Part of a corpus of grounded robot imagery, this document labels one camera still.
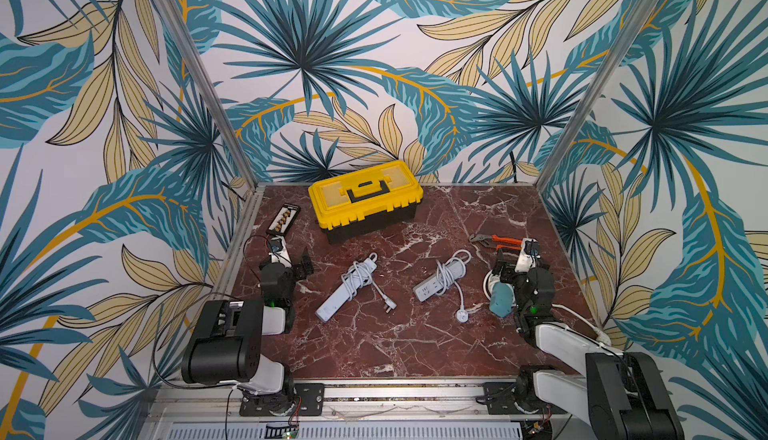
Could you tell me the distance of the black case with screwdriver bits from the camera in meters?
1.06

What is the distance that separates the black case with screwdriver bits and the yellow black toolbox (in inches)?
6.6

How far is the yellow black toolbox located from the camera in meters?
0.92
